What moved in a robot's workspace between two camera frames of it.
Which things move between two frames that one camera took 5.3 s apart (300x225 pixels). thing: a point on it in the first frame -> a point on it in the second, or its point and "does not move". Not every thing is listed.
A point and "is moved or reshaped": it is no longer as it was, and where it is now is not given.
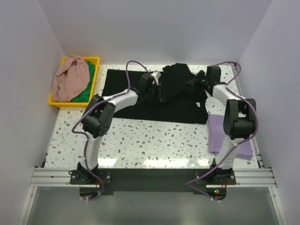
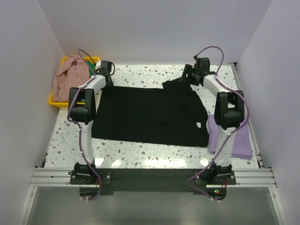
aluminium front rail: [59, 177] does not move
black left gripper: [160, 96] -> [110, 84]
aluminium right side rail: [252, 140] does not move
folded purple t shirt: [216, 135] does not move
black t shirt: [183, 104] is moved or reshaped
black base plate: [152, 181] does not move
